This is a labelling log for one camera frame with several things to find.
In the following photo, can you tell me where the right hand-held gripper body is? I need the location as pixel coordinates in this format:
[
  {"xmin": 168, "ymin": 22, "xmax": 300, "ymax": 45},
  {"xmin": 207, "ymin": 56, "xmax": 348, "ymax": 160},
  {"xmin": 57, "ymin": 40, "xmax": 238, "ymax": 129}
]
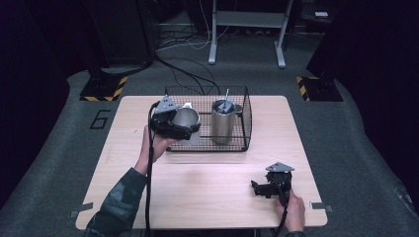
[{"xmin": 262, "ymin": 161, "xmax": 295, "ymax": 199}]

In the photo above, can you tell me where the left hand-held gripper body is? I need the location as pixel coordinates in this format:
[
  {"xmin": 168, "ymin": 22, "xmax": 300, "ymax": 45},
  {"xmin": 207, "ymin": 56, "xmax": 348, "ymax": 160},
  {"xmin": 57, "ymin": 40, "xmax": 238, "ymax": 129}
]
[{"xmin": 149, "ymin": 95, "xmax": 182, "ymax": 140}]

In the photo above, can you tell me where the steel cup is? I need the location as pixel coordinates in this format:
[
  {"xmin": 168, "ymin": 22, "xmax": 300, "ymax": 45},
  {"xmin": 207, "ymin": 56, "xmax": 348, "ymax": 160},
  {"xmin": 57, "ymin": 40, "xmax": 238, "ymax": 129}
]
[{"xmin": 172, "ymin": 102, "xmax": 203, "ymax": 147}]

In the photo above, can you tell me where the steel tumbler with lid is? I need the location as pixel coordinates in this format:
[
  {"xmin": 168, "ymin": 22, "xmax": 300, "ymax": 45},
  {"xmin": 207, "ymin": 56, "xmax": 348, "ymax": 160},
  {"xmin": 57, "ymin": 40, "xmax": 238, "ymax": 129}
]
[{"xmin": 209, "ymin": 99, "xmax": 244, "ymax": 145}]

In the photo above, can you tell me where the black wire basket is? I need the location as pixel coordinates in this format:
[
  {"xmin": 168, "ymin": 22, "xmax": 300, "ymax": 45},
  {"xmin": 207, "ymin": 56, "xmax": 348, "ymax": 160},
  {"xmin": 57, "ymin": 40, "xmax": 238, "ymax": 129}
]
[{"xmin": 164, "ymin": 85, "xmax": 254, "ymax": 153}]

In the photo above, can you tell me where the person's left hand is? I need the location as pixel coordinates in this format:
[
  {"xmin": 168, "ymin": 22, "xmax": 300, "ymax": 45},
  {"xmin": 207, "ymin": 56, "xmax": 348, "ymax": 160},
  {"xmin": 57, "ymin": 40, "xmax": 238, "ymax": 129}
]
[{"xmin": 133, "ymin": 125, "xmax": 181, "ymax": 176}]

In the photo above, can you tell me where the person's right hand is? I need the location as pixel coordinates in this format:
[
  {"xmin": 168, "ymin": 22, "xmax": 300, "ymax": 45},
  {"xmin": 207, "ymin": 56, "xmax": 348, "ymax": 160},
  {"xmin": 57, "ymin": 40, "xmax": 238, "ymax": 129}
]
[{"xmin": 275, "ymin": 189, "xmax": 307, "ymax": 233}]

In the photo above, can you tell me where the grey tape strip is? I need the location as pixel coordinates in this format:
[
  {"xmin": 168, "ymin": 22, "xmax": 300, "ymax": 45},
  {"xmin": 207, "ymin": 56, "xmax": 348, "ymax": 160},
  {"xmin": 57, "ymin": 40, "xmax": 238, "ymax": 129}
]
[
  {"xmin": 68, "ymin": 201, "xmax": 95, "ymax": 219},
  {"xmin": 308, "ymin": 200, "xmax": 334, "ymax": 213}
]

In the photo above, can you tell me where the black yellow-striped stand base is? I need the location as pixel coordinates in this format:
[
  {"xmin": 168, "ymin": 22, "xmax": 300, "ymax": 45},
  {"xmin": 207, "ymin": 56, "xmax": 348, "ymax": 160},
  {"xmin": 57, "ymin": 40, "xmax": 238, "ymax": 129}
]
[
  {"xmin": 79, "ymin": 75, "xmax": 128, "ymax": 103},
  {"xmin": 294, "ymin": 75, "xmax": 344, "ymax": 103}
]

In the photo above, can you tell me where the black cabinet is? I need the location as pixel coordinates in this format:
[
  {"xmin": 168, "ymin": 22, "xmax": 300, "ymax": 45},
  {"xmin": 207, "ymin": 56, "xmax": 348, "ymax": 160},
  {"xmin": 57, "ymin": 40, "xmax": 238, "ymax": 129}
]
[{"xmin": 97, "ymin": 0, "xmax": 156, "ymax": 68}]

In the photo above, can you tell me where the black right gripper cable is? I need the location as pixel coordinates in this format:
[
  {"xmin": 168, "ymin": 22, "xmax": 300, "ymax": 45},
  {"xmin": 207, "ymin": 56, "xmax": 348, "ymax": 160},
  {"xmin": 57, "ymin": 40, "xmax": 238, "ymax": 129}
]
[{"xmin": 272, "ymin": 179, "xmax": 292, "ymax": 237}]

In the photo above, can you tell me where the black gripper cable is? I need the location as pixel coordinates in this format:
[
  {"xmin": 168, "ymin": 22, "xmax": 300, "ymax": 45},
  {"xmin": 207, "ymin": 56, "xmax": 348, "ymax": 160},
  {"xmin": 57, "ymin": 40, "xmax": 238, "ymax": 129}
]
[
  {"xmin": 272, "ymin": 179, "xmax": 292, "ymax": 237},
  {"xmin": 144, "ymin": 100, "xmax": 162, "ymax": 237}
]

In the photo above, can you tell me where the black floor cable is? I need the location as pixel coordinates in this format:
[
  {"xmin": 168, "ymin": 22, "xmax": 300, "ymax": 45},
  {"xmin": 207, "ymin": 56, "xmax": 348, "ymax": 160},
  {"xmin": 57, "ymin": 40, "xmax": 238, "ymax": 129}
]
[{"xmin": 153, "ymin": 52, "xmax": 221, "ymax": 97}]

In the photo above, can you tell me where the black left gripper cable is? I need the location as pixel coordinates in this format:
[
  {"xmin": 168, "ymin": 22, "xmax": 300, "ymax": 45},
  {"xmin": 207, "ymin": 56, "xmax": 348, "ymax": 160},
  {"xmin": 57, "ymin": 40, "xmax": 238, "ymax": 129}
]
[{"xmin": 144, "ymin": 100, "xmax": 162, "ymax": 237}]

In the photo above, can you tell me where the white floor cable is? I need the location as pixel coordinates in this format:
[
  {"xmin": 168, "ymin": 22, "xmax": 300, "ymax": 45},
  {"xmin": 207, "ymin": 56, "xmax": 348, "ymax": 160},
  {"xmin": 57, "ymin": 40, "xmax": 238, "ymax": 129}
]
[{"xmin": 156, "ymin": 0, "xmax": 230, "ymax": 52}]

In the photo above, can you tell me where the black stand post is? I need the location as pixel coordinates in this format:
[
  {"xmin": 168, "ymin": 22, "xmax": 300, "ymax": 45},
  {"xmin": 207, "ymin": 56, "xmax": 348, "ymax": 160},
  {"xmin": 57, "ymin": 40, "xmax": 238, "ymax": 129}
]
[
  {"xmin": 82, "ymin": 0, "xmax": 112, "ymax": 80},
  {"xmin": 305, "ymin": 0, "xmax": 355, "ymax": 80}
]

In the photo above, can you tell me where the white metal stand frame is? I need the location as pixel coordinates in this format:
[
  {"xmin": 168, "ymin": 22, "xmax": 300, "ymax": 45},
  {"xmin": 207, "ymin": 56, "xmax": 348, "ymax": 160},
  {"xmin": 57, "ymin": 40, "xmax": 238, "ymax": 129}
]
[{"xmin": 208, "ymin": 0, "xmax": 294, "ymax": 70}]

